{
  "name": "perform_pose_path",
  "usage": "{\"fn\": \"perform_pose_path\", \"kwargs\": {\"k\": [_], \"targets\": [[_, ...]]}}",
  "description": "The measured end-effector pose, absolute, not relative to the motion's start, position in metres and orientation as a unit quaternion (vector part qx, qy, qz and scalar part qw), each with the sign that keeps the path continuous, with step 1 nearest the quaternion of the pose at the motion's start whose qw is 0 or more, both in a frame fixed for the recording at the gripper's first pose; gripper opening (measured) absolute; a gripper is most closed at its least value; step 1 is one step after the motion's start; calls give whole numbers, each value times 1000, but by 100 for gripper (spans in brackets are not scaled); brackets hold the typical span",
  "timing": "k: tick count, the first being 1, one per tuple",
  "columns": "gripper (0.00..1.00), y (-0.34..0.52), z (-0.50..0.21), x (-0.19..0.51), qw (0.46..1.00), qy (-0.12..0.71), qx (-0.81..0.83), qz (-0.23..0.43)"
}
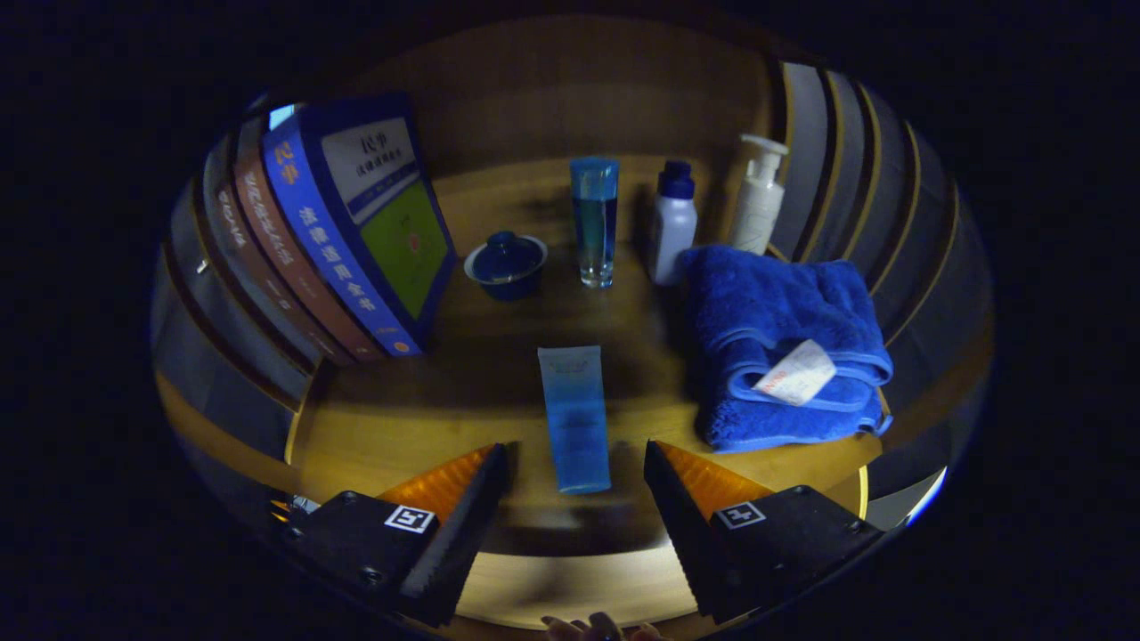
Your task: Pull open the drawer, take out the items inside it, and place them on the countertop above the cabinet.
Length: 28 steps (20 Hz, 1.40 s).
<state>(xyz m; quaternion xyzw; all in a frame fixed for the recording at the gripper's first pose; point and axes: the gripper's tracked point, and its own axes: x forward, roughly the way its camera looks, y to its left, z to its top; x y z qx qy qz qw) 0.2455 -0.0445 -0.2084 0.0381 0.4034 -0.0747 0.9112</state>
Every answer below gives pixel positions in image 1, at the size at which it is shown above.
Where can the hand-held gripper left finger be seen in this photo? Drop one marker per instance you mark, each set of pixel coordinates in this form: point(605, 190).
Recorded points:
point(459, 543)

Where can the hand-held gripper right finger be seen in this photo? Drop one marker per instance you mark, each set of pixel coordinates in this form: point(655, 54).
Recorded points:
point(690, 534)

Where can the light blue cosmetic tube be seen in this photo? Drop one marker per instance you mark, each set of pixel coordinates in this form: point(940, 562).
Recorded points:
point(574, 418)

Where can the wooden countertop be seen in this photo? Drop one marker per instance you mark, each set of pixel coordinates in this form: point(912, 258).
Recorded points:
point(499, 392)

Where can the wooden cabinet with hutch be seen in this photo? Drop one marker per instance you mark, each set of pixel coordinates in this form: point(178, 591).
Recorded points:
point(579, 80)

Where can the folded blue towel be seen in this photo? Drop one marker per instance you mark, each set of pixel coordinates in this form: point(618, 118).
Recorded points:
point(766, 303)

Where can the blue lidded tea cup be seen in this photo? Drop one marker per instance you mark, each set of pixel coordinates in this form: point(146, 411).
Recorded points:
point(506, 263)

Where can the white bottle with blue cap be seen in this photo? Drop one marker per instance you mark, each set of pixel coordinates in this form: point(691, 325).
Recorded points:
point(673, 231)

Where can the clear blue tall bottle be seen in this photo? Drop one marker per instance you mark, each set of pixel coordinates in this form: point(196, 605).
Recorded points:
point(595, 223)

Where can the thick blue book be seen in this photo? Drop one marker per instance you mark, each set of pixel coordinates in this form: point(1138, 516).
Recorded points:
point(338, 231)

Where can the white pump bottle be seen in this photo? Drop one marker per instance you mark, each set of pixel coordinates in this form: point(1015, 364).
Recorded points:
point(757, 205)

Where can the reddish brown book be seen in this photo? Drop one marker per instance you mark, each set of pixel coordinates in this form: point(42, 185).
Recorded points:
point(276, 249)

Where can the dark brown book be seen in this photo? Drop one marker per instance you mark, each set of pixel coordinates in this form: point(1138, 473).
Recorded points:
point(227, 223)

